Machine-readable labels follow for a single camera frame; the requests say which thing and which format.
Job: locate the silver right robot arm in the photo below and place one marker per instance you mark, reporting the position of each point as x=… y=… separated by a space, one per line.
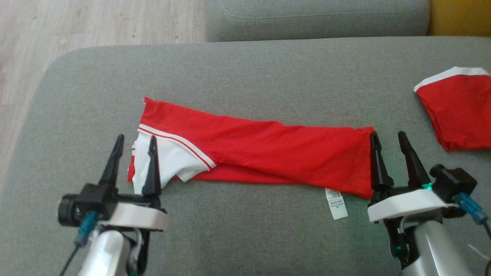
x=433 y=249

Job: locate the red basketball jersey white trim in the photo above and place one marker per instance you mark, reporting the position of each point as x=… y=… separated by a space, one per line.
x=268 y=149

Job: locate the yellow wooden furniture panel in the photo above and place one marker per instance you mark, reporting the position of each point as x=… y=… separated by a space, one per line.
x=460 y=17

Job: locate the red shorts with white stripe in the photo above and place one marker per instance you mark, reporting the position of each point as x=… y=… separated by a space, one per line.
x=460 y=111

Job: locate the large grey sofa seat cushion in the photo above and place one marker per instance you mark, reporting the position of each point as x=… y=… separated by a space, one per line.
x=245 y=237

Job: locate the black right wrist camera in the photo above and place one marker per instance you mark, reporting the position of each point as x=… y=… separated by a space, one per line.
x=454 y=182

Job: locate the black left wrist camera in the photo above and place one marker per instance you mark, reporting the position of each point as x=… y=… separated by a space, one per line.
x=68 y=211

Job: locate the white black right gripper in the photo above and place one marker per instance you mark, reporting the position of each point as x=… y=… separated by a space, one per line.
x=406 y=203

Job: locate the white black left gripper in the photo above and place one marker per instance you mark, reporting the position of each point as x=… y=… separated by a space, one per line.
x=138 y=216

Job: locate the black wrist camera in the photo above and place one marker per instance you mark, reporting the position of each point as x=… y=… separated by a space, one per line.
x=68 y=211
x=454 y=182

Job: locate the small grey sofa cushion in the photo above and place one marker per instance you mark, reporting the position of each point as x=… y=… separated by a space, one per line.
x=314 y=19

